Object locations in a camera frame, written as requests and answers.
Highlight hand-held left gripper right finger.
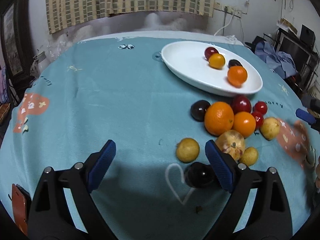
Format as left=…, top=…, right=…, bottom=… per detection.
left=205, top=139, right=293, bottom=240

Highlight white power cable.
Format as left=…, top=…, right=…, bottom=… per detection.
left=214, top=11, right=244, bottom=42

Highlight white oval plate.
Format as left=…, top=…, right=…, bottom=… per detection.
left=161, top=41, right=263, bottom=97

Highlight clear plastic bags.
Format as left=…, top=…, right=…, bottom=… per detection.
left=31, top=36, right=75, bottom=79

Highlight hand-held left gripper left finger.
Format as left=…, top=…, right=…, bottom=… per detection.
left=28, top=139, right=118, bottom=240

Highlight large pale spotted loquat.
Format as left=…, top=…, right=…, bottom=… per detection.
left=215, top=130, right=246, bottom=162

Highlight checked beige curtain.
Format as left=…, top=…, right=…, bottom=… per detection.
left=46, top=0, right=217, bottom=34

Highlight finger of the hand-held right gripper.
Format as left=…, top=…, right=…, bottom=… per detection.
left=295, top=108, right=320, bottom=131

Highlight large orange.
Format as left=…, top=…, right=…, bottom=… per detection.
left=204, top=101, right=235, bottom=136

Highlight small yellow loquat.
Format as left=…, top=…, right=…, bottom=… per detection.
left=239, top=147, right=259, bottom=167

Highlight white power strip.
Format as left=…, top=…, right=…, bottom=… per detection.
left=215, top=2, right=242, bottom=18

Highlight teal printed tablecloth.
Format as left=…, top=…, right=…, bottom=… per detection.
left=0, top=31, right=318, bottom=240

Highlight orange mandarin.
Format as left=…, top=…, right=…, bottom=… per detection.
left=232, top=111, right=256, bottom=138
left=227, top=66, right=248, bottom=87

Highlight red cherry tomato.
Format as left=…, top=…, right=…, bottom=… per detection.
left=251, top=111, right=265, bottom=128
left=254, top=101, right=268, bottom=115

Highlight small yellow-orange citrus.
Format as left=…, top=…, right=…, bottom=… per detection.
left=208, top=53, right=226, bottom=69

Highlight black speaker box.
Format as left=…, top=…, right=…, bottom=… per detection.
left=300, top=24, right=316, bottom=47

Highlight dark framed picture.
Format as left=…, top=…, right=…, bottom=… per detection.
left=0, top=2, right=27, bottom=80

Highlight reddish brown flat pouch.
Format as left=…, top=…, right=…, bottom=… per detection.
left=11, top=184, right=32, bottom=233

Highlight red plum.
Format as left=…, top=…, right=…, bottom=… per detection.
left=204, top=47, right=219, bottom=60
left=230, top=95, right=252, bottom=114

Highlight blue clothes pile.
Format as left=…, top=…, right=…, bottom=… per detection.
left=255, top=40, right=299, bottom=79

